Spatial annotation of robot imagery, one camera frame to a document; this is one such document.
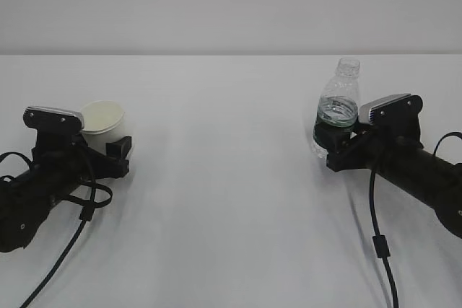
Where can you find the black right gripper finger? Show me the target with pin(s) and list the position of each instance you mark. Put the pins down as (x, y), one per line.
(331, 138)

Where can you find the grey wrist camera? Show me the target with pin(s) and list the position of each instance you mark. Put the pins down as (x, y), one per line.
(390, 109)
(53, 120)

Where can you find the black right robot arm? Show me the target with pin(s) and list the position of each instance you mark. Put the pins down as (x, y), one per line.
(395, 153)

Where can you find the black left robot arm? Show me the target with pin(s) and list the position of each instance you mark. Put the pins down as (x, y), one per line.
(22, 211)

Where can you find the clear water bottle green label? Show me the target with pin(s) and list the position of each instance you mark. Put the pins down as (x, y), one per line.
(338, 104)

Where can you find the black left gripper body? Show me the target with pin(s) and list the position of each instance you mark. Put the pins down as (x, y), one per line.
(64, 162)

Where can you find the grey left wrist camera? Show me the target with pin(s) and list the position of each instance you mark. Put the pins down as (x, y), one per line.
(53, 120)

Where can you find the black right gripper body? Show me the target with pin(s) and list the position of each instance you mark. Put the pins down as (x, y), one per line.
(370, 147)

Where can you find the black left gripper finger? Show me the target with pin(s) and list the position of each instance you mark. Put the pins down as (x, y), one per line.
(119, 149)

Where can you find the white paper cup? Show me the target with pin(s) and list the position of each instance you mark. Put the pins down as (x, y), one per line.
(104, 122)

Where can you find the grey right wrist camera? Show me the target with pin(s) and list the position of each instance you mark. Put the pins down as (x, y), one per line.
(390, 109)

